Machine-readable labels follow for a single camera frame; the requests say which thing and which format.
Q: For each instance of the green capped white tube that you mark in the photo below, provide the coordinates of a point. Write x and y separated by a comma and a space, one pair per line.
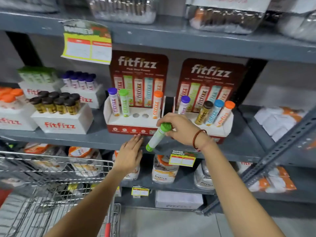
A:
156, 136

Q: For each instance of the pile of white orange packets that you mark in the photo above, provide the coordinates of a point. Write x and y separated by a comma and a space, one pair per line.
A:
276, 181
279, 123

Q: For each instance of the large yellow price tag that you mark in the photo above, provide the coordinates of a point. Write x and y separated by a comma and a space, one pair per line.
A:
86, 43

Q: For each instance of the green capped striped tube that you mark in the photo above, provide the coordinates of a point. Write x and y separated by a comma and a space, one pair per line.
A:
124, 103

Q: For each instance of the white cardboard box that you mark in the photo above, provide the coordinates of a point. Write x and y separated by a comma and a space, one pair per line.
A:
179, 199

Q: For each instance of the grey slotted angle shelf rack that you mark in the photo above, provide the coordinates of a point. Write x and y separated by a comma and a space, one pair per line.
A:
284, 145

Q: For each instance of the grey metal shelf rack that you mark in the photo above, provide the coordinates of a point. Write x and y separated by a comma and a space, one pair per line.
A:
172, 41

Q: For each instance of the purple capped white tube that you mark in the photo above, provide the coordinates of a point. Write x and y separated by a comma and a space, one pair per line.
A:
183, 106
114, 102

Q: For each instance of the orange capped white tube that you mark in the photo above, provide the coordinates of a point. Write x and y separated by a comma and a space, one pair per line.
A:
223, 114
157, 104

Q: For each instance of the white tube holder box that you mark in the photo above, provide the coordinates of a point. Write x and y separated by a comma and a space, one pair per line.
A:
37, 88
14, 119
88, 97
61, 123

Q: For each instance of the person's left fingers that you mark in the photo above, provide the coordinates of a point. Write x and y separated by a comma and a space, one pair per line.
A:
133, 144

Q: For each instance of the group of orange capped tubes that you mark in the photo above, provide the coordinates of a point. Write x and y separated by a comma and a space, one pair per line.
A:
9, 97

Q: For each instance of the orange white snack packet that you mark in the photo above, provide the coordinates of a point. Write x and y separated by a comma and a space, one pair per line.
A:
42, 153
203, 177
132, 176
85, 160
164, 171

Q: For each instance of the person's right hand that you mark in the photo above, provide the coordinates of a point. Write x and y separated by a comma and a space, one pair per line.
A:
185, 128

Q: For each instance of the group of green capped tubes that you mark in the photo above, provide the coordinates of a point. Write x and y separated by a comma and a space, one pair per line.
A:
37, 74

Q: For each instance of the small yellow price tag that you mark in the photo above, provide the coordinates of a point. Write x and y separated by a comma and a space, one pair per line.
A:
182, 159
140, 191

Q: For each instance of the group of brown capped tubes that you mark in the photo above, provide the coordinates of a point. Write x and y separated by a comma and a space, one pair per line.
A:
55, 102

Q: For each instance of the group of purple capped tubes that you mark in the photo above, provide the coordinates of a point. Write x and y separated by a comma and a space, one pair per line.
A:
79, 80

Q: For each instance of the clear plastic food package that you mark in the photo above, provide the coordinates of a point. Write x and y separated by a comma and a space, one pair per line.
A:
123, 9
298, 22
227, 17

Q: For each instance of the person's right thumb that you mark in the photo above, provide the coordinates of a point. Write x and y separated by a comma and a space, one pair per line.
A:
165, 120

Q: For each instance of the person's left hand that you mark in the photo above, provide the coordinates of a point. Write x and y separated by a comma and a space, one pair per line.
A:
128, 157

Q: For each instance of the person's right forearm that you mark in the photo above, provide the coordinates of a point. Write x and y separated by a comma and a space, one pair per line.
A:
234, 194

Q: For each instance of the blue capped white tube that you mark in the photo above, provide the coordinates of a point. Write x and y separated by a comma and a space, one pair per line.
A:
214, 113

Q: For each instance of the brown capped yellow tube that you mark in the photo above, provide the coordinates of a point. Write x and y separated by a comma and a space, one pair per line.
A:
203, 113

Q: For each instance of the person's left forearm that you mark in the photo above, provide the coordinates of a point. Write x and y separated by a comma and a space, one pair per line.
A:
93, 207

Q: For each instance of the red white cardboard display stand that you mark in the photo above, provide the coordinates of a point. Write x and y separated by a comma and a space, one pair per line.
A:
138, 71
209, 76

